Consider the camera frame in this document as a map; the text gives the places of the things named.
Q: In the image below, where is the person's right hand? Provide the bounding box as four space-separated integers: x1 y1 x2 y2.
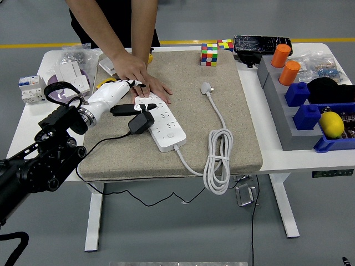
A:
110 50 152 98

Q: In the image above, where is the person's left hand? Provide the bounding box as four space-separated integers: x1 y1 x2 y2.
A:
146 73 173 105

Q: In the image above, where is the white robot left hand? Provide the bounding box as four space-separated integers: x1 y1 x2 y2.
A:
83 79 158 119

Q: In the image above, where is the black plug adapter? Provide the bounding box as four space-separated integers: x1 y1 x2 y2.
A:
128 111 155 135

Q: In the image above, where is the white power strip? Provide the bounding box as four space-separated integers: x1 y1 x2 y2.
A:
135 94 187 152

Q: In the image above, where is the thin black adapter cord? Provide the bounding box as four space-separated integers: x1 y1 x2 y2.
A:
75 131 249 207

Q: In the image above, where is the white three-pin plug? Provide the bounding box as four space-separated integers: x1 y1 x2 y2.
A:
200 81 215 97

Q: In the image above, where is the dark circuit board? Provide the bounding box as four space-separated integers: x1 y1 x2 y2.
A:
339 110 355 139

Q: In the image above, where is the yellow tape measure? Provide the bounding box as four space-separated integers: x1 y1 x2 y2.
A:
95 78 118 90

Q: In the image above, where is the clear bag of screws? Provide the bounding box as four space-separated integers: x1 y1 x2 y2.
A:
60 43 102 73

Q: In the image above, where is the person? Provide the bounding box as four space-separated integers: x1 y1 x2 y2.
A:
68 0 161 49

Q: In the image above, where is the purple bowl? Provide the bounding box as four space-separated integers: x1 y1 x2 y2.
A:
46 73 92 104

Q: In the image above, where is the grey-brown mat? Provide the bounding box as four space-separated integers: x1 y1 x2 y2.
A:
79 49 263 182

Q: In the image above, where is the large colourful puzzle cube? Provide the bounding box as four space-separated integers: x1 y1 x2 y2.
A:
200 43 219 67

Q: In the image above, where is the white circuit breaker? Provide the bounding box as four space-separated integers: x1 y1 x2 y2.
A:
18 75 48 105

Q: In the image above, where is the white table leg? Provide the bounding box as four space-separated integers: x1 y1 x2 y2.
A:
269 173 301 238
84 181 105 252

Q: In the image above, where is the small colourful puzzle cube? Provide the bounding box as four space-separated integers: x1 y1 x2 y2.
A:
216 39 234 53

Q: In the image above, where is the table height control panel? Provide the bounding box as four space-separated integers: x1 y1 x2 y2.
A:
311 169 354 178

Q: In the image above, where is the black wrapped box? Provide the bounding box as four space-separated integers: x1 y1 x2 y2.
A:
233 34 292 56

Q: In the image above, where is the grey stepped block holder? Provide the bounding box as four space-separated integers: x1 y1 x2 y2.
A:
256 55 325 151

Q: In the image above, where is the blue plastic bin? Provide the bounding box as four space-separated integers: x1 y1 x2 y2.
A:
313 102 355 154

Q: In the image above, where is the orange cylinder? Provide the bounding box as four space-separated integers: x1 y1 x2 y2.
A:
278 60 301 86
270 43 292 68

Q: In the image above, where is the blue block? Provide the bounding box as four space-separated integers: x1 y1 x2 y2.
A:
284 81 310 108
292 104 322 131

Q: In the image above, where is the yellow lemon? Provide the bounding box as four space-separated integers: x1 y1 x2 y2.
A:
318 110 345 139

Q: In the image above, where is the clear bag of parts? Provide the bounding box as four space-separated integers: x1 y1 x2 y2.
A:
291 52 349 85

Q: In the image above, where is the white flat switch plate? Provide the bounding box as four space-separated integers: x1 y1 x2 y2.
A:
98 54 123 77

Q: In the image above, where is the white wall socket panel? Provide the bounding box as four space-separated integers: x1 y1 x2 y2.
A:
66 76 92 95

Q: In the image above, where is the white wall switch panel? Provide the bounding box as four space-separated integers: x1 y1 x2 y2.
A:
53 61 83 84

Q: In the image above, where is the small black mount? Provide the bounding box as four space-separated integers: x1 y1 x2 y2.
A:
237 52 263 69

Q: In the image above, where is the hanging black cable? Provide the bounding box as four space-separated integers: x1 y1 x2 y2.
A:
250 175 260 266

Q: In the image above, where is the white power strip cord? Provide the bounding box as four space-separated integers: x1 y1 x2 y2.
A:
174 93 234 196

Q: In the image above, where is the large metal bracket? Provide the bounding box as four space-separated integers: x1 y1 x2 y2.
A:
235 183 257 207

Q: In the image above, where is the small metal bracket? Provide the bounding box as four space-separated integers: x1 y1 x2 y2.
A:
232 174 255 183

